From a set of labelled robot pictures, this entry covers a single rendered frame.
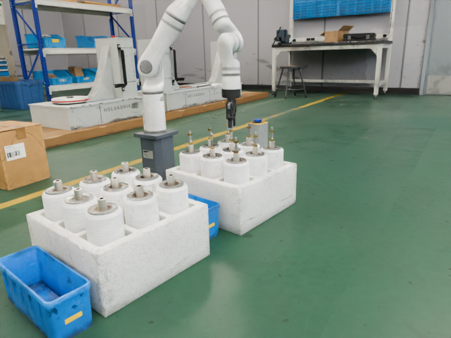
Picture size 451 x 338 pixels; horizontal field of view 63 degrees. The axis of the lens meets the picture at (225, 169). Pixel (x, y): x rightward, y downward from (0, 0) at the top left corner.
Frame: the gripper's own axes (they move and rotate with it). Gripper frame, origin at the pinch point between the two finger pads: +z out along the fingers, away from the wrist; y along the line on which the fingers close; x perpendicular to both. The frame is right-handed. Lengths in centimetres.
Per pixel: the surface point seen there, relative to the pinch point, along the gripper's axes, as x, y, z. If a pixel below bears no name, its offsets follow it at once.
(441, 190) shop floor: -94, 27, 35
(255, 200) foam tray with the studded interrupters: -11.2, -19.8, 24.7
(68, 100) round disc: 154, 136, 7
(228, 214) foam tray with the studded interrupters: -1.8, -24.5, 28.5
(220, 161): 2.5, -13.7, 11.6
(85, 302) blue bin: 25, -78, 29
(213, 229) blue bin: 2.9, -29.1, 32.4
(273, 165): -17.2, -1.3, 16.6
